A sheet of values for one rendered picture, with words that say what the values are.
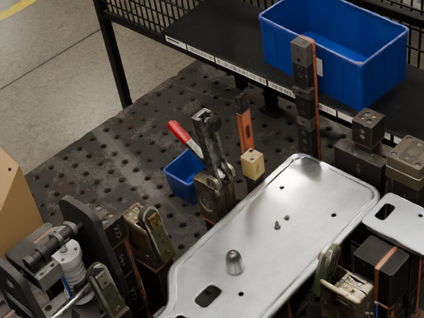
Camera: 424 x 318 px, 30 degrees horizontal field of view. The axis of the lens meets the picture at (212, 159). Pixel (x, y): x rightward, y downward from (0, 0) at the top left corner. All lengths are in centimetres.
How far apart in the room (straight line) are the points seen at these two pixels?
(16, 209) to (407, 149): 91
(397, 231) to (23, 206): 88
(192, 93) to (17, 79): 164
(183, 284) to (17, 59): 265
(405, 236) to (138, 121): 103
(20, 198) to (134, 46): 207
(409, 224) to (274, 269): 28
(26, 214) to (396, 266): 89
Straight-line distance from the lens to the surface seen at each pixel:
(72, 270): 148
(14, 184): 187
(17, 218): 193
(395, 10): 183
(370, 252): 154
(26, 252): 142
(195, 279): 150
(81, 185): 217
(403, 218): 157
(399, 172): 161
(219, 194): 159
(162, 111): 233
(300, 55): 167
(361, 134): 166
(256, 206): 160
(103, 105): 356
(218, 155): 156
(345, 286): 141
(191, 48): 201
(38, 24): 422
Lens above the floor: 217
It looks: 43 degrees down
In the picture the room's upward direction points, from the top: 10 degrees counter-clockwise
